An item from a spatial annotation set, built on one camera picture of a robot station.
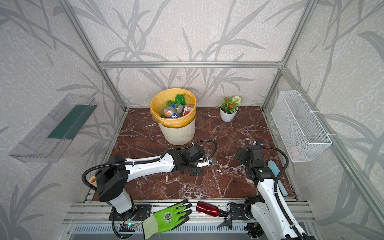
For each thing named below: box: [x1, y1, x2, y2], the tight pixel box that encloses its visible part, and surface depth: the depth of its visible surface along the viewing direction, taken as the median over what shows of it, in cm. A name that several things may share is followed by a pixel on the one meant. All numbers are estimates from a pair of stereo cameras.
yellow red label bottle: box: [183, 104, 194, 117], surface depth 86 cm
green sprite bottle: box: [175, 93, 186, 106], surface depth 93 cm
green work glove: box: [141, 199, 193, 240], surface depth 72 cm
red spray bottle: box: [195, 201, 229, 217], surface depth 73 cm
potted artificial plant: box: [219, 96, 243, 122], surface depth 106 cm
